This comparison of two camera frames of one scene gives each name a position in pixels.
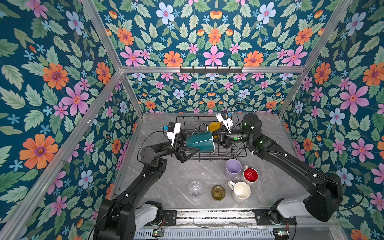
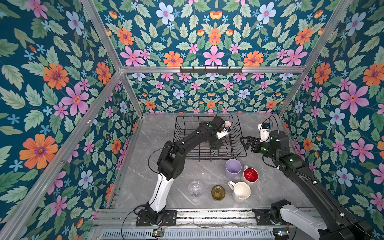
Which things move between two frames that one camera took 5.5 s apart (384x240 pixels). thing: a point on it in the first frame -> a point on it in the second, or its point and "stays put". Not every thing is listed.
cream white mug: x=241 y=190 stays put
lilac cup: x=233 y=167 stays put
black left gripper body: x=178 y=144 -> x=216 y=142
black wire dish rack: x=204 y=136 stays put
